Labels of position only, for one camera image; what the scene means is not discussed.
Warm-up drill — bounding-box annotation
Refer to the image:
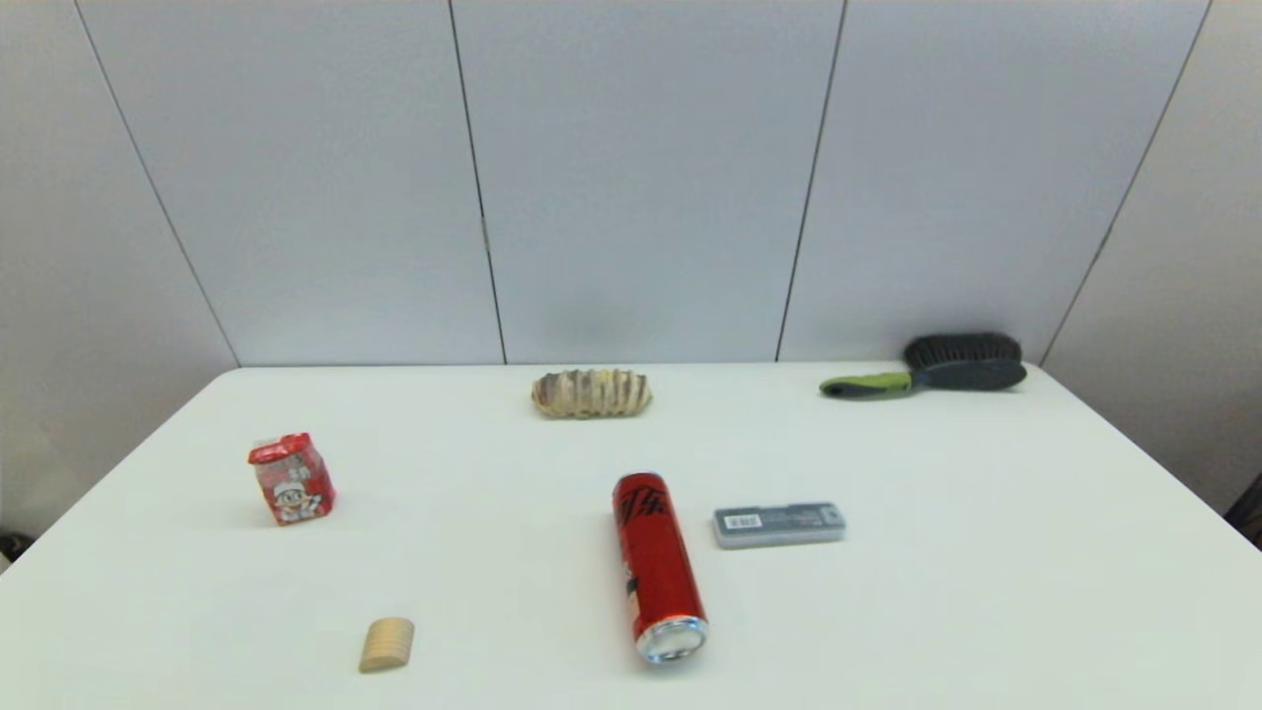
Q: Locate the flat grey plastic case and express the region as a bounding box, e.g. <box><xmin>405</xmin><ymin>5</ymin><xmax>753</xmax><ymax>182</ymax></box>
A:
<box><xmin>713</xmin><ymin>502</ymin><xmax>848</xmax><ymax>550</ymax></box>

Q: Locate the small ridged wooden block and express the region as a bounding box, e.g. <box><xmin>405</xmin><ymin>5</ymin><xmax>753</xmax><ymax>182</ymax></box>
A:
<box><xmin>358</xmin><ymin>617</ymin><xmax>416</xmax><ymax>675</ymax></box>

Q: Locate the ridged beige bread loaf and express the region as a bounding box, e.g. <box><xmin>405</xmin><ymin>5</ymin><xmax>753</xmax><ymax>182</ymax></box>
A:
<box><xmin>531</xmin><ymin>368</ymin><xmax>653</xmax><ymax>420</ymax></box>

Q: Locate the tall red drink can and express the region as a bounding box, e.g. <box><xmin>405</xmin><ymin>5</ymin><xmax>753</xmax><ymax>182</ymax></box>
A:
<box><xmin>612</xmin><ymin>471</ymin><xmax>710</xmax><ymax>666</ymax></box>

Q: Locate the black brush with green handle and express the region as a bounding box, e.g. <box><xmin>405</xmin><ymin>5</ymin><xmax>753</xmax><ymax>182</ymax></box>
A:
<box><xmin>819</xmin><ymin>332</ymin><xmax>1028</xmax><ymax>400</ymax></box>

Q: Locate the red milk carton with cartoon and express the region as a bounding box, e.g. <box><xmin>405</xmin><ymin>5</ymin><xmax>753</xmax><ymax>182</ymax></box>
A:
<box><xmin>248</xmin><ymin>432</ymin><xmax>337</xmax><ymax>527</ymax></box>

